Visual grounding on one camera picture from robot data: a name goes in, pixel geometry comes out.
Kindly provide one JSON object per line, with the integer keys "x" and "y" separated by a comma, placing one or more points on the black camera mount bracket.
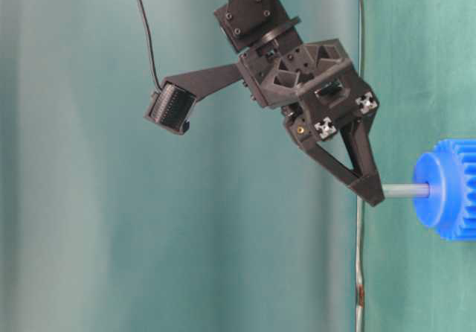
{"x": 205, "y": 82}

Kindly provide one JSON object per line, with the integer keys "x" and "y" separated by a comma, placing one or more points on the blue plastic gear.
{"x": 449, "y": 171}

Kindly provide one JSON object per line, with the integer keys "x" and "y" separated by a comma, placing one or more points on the green table mat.
{"x": 419, "y": 57}

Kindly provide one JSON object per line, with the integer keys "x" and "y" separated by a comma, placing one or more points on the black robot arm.
{"x": 246, "y": 22}

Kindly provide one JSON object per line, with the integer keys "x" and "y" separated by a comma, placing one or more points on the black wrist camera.
{"x": 171, "y": 108}

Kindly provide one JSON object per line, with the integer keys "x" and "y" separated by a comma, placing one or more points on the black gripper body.
{"x": 316, "y": 86}

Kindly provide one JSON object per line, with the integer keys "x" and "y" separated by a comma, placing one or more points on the grey metal shaft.
{"x": 406, "y": 190}

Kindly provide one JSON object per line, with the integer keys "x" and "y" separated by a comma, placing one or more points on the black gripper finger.
{"x": 363, "y": 177}

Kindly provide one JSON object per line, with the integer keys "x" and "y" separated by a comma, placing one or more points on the green backdrop curtain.
{"x": 111, "y": 223}

